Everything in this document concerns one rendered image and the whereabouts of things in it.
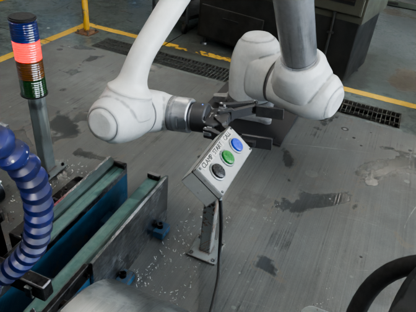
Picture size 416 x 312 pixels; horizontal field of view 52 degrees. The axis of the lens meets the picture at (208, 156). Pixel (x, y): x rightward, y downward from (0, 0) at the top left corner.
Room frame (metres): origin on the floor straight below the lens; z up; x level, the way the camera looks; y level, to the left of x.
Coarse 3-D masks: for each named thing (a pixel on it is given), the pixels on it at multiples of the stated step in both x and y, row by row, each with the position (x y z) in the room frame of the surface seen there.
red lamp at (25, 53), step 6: (12, 42) 0.89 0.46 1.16; (36, 42) 0.91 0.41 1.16; (18, 48) 0.89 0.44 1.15; (24, 48) 0.89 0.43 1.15; (30, 48) 0.89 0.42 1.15; (36, 48) 0.90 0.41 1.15; (18, 54) 0.89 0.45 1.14; (24, 54) 0.89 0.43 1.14; (30, 54) 0.89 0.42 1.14; (36, 54) 0.90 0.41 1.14; (18, 60) 0.89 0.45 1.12; (24, 60) 0.89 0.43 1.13; (30, 60) 0.89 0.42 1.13; (36, 60) 0.90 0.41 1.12
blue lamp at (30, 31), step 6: (12, 24) 0.89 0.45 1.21; (18, 24) 0.89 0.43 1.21; (24, 24) 0.89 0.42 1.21; (30, 24) 0.90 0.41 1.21; (36, 24) 0.92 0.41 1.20; (12, 30) 0.89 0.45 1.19; (18, 30) 0.89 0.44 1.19; (24, 30) 0.89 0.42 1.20; (30, 30) 0.90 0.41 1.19; (36, 30) 0.91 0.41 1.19; (12, 36) 0.89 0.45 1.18; (18, 36) 0.89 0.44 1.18; (24, 36) 0.89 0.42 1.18; (30, 36) 0.90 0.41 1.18; (36, 36) 0.91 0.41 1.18; (18, 42) 0.89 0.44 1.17; (24, 42) 0.89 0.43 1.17; (30, 42) 0.89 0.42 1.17
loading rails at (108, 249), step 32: (96, 192) 0.71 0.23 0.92; (160, 192) 0.73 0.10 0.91; (64, 224) 0.60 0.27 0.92; (96, 224) 0.68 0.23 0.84; (128, 224) 0.61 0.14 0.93; (160, 224) 0.72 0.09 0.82; (64, 256) 0.58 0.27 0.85; (96, 256) 0.51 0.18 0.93; (128, 256) 0.60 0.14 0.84; (64, 288) 0.44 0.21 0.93
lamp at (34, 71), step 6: (42, 60) 0.92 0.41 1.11; (18, 66) 0.89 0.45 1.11; (24, 66) 0.89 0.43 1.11; (30, 66) 0.89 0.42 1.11; (36, 66) 0.90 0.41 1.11; (42, 66) 0.92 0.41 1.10; (18, 72) 0.89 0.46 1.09; (24, 72) 0.89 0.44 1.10; (30, 72) 0.89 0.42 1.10; (36, 72) 0.90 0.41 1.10; (42, 72) 0.91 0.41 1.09; (24, 78) 0.89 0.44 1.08; (30, 78) 0.89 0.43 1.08; (36, 78) 0.89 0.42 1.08; (42, 78) 0.91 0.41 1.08
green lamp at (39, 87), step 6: (18, 78) 0.90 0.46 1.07; (24, 84) 0.89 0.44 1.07; (30, 84) 0.89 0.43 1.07; (36, 84) 0.89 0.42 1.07; (42, 84) 0.91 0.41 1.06; (24, 90) 0.89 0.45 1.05; (30, 90) 0.89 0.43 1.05; (36, 90) 0.89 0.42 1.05; (42, 90) 0.90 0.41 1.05; (24, 96) 0.89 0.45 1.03; (30, 96) 0.89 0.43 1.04; (36, 96) 0.89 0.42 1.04
